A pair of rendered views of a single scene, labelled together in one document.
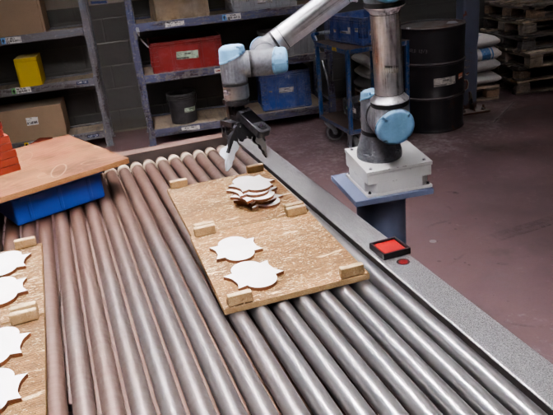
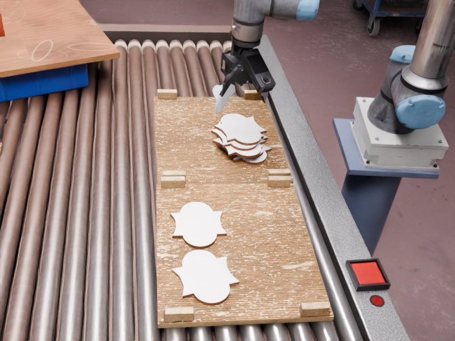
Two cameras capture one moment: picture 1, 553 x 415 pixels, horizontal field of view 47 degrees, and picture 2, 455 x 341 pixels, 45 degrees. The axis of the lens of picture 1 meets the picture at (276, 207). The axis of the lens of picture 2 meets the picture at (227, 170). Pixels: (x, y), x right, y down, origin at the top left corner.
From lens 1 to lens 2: 60 cm
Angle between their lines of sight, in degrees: 16
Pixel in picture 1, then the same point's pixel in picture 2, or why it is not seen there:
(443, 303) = not seen: outside the picture
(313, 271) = (273, 290)
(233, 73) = (248, 10)
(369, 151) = (381, 116)
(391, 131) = (414, 116)
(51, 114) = not seen: outside the picture
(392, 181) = (396, 157)
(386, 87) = (426, 67)
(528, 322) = not seen: outside the picture
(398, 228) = (386, 197)
